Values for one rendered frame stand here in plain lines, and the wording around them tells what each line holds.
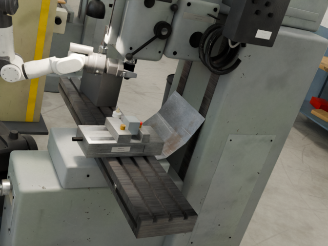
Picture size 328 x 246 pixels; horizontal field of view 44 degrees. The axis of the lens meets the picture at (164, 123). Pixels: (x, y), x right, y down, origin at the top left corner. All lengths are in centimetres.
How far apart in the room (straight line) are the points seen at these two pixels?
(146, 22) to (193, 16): 20
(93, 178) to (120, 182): 27
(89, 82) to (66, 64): 47
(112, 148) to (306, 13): 110
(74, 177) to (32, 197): 19
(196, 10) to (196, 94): 46
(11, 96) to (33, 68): 189
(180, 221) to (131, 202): 19
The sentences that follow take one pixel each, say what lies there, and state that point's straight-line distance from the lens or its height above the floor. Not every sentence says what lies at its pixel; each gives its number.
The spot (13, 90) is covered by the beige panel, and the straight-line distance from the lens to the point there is 363.
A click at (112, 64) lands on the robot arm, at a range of 175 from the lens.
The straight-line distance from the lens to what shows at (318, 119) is 555.
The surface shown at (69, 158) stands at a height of 85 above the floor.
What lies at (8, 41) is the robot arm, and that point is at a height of 127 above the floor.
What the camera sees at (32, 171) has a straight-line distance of 190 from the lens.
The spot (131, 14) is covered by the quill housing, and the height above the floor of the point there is 149.
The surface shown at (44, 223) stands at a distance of 193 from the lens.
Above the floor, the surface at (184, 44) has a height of 141.
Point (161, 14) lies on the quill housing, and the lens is 167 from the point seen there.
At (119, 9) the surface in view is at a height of 149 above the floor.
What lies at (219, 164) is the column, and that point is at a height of 88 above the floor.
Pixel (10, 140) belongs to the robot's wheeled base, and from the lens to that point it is 234.
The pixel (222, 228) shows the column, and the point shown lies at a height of 45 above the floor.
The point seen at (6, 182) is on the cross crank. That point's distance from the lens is 194.
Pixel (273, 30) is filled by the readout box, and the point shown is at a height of 158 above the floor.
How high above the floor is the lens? 180
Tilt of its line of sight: 24 degrees down
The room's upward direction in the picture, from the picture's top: 17 degrees clockwise
